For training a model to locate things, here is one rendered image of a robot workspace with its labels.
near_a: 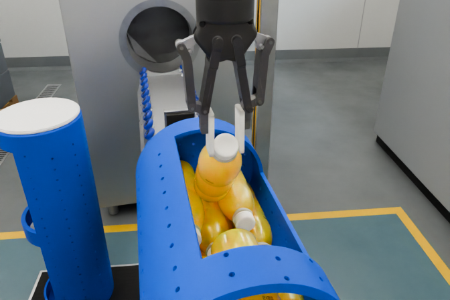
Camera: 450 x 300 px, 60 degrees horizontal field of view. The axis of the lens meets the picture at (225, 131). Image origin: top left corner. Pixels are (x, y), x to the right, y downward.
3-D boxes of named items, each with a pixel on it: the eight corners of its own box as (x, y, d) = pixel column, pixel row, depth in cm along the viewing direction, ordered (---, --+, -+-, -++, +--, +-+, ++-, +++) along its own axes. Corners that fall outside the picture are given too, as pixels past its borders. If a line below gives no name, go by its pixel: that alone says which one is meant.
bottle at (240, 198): (213, 182, 93) (232, 236, 77) (201, 159, 89) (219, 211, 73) (240, 169, 93) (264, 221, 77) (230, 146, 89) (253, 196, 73)
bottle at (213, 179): (204, 161, 79) (214, 122, 62) (236, 177, 79) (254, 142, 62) (187, 190, 76) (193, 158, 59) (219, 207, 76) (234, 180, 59)
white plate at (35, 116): (56, 91, 151) (57, 94, 152) (-22, 114, 134) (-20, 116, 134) (94, 112, 135) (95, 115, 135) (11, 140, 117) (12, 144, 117)
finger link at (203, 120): (208, 102, 55) (187, 103, 54) (208, 133, 57) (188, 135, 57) (206, 98, 56) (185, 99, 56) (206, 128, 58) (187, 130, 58)
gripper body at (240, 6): (249, -18, 53) (247, 49, 57) (187, -16, 51) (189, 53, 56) (266, -10, 47) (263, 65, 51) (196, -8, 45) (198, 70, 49)
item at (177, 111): (195, 147, 135) (194, 106, 128) (197, 153, 132) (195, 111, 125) (167, 150, 133) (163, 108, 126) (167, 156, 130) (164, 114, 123)
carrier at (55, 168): (93, 258, 193) (35, 293, 175) (57, 94, 153) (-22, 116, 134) (126, 291, 176) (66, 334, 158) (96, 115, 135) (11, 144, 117)
